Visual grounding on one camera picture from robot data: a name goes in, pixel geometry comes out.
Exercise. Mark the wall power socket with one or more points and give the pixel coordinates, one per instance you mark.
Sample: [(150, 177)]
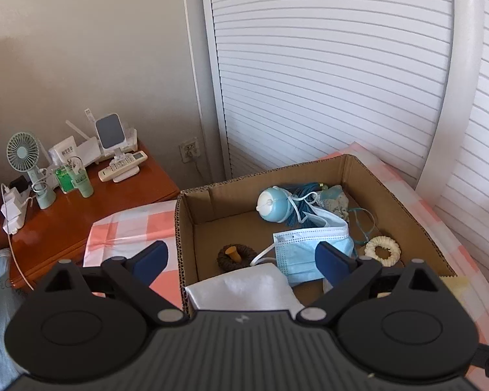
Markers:
[(190, 150)]

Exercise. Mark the green bottle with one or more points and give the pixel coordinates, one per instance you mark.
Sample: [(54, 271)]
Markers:
[(79, 176)]

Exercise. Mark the cream fluffy hair scrunchie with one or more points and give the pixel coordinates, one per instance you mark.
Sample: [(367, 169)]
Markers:
[(383, 249)]

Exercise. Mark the blue surgical face mask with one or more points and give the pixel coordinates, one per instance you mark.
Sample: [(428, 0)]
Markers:
[(293, 251)]

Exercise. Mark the wooden nightstand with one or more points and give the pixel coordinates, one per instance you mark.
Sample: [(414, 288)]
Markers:
[(61, 231)]

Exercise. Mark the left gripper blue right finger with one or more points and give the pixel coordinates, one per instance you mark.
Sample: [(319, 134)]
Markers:
[(334, 265)]

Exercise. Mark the round blue white plush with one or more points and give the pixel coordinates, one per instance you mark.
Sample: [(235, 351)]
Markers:
[(273, 205)]

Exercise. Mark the dark brown hair scrunchie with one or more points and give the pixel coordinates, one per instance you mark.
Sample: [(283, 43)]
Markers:
[(235, 256)]

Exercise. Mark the white remote control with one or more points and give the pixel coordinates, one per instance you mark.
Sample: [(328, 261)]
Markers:
[(124, 168)]

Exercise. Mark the yellow cleaning cloth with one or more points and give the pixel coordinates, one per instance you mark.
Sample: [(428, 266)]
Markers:
[(458, 286)]

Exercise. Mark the white towel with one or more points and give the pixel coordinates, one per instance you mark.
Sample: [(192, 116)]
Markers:
[(259, 288)]

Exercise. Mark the phone stand with screen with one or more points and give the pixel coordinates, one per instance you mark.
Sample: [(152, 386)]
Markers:
[(115, 138)]

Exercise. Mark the orange white checkered cloth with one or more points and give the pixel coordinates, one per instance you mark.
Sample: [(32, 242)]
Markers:
[(128, 231)]

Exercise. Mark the white louvered closet door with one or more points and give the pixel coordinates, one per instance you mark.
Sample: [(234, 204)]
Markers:
[(407, 79)]

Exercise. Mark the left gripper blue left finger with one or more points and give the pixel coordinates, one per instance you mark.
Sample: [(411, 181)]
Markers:
[(147, 265)]

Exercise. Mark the green handheld fan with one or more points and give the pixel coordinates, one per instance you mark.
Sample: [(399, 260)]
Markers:
[(22, 155)]

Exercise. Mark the brown cardboard box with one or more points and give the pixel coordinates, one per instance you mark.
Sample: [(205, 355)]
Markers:
[(264, 228)]

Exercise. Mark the white power strip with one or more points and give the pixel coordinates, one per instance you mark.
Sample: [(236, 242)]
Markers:
[(14, 209)]

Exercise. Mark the blue floral sachet bag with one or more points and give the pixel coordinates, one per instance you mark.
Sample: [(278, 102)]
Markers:
[(334, 200)]

